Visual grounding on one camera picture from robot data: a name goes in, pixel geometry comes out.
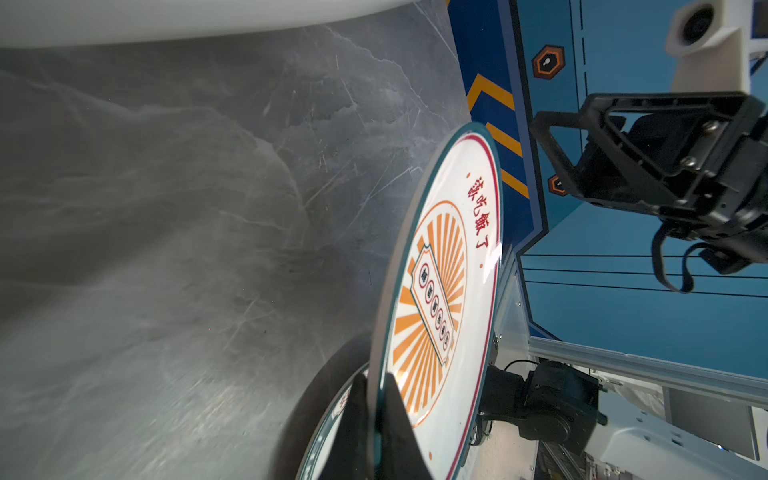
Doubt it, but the orange sunburst plate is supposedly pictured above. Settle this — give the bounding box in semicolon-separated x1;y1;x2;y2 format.
366;122;503;479

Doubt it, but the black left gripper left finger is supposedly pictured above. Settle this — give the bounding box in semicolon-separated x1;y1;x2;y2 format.
319;373;373;480

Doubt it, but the white plastic bin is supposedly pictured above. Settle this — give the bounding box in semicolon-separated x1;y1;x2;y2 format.
1;0;405;49

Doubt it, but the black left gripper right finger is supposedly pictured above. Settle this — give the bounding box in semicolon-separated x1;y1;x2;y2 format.
375;373;432;480

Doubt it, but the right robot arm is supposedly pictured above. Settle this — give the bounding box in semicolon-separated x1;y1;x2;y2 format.
477;92;767;479

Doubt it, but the green rim plate front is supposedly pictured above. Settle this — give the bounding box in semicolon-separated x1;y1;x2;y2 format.
296;363;369;480

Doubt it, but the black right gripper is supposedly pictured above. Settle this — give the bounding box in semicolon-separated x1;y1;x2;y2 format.
530;92;767;276

